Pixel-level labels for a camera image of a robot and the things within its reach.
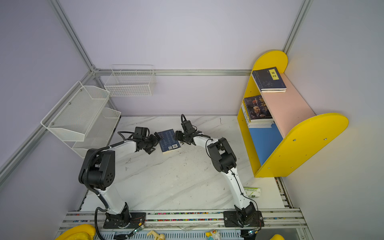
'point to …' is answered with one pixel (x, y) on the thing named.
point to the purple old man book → (257, 110)
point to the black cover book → (262, 121)
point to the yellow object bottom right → (277, 237)
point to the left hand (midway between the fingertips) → (160, 142)
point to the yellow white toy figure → (213, 235)
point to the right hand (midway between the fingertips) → (175, 136)
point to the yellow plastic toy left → (82, 232)
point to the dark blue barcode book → (169, 142)
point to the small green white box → (253, 192)
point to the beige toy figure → (156, 236)
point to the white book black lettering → (254, 125)
